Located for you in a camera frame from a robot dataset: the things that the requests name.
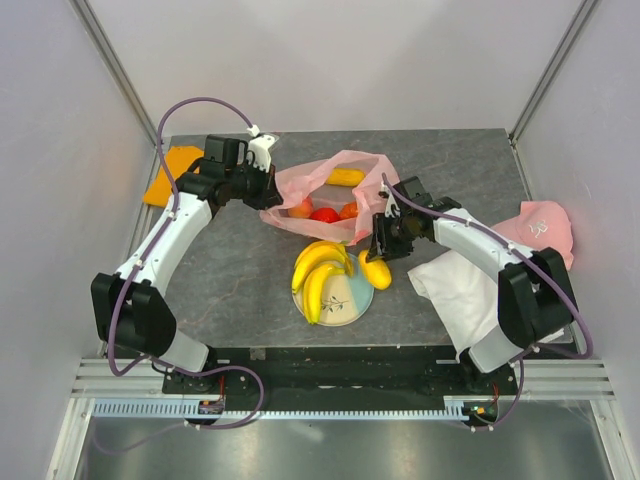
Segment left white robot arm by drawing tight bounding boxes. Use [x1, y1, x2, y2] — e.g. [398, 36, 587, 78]
[91, 134, 283, 393]

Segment pink cap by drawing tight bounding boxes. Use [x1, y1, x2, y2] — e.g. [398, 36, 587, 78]
[493, 201, 574, 270]

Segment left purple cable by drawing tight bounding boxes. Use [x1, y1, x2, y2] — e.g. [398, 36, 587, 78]
[107, 96, 259, 377]

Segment beige and blue plate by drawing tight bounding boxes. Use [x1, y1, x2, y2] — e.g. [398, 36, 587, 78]
[292, 254, 374, 327]

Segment white folded cloth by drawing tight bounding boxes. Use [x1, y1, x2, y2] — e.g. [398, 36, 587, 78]
[408, 251, 498, 354]

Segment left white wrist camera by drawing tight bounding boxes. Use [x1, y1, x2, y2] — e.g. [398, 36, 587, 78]
[247, 125, 279, 172]

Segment peach fruit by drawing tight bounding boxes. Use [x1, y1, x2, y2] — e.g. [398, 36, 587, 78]
[287, 196, 314, 219]

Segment orange folded cloth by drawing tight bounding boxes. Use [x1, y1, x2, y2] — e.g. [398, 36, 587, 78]
[142, 145, 204, 207]

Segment red tomato fruit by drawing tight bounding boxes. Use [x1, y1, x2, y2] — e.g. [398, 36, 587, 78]
[310, 207, 341, 223]

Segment slotted cable duct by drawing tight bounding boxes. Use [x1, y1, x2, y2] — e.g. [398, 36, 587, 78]
[92, 398, 477, 422]

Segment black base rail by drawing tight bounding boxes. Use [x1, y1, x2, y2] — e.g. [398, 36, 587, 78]
[162, 344, 519, 401]

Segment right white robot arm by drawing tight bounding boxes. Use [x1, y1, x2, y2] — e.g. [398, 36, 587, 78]
[366, 177, 585, 394]

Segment yellow banana bunch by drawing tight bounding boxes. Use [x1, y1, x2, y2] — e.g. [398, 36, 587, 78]
[291, 240, 354, 294]
[303, 263, 346, 325]

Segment pink peach plastic bag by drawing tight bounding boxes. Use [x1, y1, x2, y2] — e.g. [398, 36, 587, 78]
[260, 150, 399, 246]

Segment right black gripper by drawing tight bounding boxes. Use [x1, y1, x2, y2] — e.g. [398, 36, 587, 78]
[368, 211, 416, 262]

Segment yellow mango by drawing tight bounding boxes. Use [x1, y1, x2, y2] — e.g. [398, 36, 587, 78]
[325, 168, 366, 188]
[358, 250, 392, 290]

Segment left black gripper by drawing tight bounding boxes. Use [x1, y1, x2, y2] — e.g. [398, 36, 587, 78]
[226, 159, 283, 211]

